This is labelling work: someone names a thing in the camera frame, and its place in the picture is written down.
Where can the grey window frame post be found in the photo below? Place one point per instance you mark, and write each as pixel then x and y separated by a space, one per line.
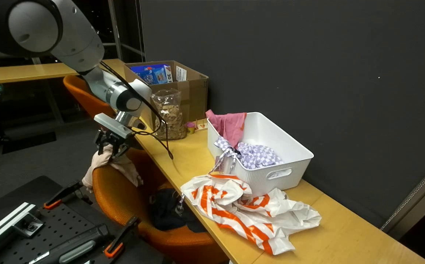
pixel 412 199

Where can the large brown cardboard box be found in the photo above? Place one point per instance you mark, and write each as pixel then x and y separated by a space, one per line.
pixel 192 89

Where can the clear jar of nuts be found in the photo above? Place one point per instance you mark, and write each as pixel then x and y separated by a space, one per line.
pixel 170 117

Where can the purple and white checkered cloth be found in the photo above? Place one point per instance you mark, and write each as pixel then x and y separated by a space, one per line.
pixel 254 155

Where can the dark cloth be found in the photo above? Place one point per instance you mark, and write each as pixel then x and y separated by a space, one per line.
pixel 170 209

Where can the black perforated robot base table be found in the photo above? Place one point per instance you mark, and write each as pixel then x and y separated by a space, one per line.
pixel 41 234

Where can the silver aluminium rail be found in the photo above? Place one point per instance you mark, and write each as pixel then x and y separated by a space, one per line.
pixel 5 221

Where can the white plastic bin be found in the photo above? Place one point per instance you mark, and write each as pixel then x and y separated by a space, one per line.
pixel 286 168

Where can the blue snack carton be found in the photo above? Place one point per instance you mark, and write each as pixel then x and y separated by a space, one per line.
pixel 151 73

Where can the pink cloth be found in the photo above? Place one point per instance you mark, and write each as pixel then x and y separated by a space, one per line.
pixel 228 126

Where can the empty orange chair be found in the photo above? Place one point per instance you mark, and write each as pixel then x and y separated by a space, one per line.
pixel 88 97

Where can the orange chair with dark cloth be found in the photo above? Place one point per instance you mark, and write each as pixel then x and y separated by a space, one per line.
pixel 119 195

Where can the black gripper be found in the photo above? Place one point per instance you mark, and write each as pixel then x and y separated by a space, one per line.
pixel 115 141

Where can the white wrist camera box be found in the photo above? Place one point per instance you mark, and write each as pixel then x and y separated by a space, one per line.
pixel 112 124

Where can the white paper leaflet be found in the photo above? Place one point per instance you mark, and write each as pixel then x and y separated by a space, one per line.
pixel 181 73

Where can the orange and white striped cloth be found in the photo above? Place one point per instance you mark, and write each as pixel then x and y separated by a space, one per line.
pixel 251 212

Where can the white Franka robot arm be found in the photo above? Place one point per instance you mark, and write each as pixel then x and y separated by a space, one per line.
pixel 52 29

